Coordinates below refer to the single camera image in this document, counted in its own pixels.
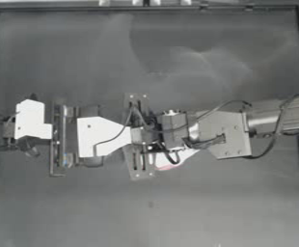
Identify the clear bag with pink zip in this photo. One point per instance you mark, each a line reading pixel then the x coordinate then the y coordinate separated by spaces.
pixel 168 162

